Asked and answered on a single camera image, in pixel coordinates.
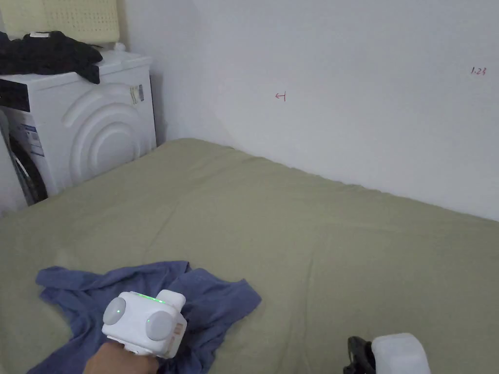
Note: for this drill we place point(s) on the blue shirt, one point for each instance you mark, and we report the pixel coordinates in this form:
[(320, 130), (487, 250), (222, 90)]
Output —
[(210, 307)]

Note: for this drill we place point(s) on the black garment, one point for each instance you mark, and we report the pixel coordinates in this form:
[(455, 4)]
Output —
[(46, 54)]

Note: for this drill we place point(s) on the person's left hand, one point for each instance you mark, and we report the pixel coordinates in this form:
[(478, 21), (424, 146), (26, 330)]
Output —
[(117, 360)]

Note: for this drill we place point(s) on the white washing machine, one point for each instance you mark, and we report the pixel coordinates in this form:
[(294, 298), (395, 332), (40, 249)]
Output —
[(89, 124)]

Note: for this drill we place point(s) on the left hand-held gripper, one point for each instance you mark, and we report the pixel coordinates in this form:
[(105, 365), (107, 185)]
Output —
[(140, 323)]

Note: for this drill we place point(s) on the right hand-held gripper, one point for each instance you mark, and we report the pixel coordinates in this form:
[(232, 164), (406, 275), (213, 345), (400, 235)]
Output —
[(399, 354)]

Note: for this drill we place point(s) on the bed with pale green sheet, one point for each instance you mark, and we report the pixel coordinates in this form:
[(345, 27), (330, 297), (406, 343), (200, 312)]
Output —
[(312, 241)]

